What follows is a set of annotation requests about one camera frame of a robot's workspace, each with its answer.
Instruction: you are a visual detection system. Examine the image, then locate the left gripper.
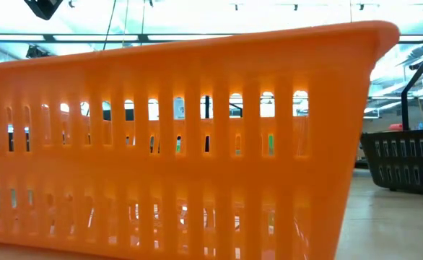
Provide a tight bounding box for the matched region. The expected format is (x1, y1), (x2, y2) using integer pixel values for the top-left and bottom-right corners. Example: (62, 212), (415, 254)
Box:
(23, 0), (64, 21)

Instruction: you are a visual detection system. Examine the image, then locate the black ceiling beam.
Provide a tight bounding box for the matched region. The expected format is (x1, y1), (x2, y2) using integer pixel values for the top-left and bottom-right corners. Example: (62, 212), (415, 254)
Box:
(0, 32), (423, 45)

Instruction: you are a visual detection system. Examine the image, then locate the black plastic basket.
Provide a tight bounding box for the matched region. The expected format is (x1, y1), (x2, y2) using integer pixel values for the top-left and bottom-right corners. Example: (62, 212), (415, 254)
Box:
(359, 129), (423, 198)

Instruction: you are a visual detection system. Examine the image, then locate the orange plastic basket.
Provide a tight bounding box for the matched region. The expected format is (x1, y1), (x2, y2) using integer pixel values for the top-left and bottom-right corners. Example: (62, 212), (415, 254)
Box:
(0, 20), (401, 260)

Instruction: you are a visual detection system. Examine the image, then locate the thin black cable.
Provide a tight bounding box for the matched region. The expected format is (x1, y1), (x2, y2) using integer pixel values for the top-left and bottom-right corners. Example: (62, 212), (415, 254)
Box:
(102, 0), (118, 51)

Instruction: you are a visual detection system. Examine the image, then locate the black ceiling-mounted device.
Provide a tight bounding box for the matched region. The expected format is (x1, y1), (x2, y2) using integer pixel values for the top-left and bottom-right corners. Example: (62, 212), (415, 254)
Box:
(25, 45), (50, 59)

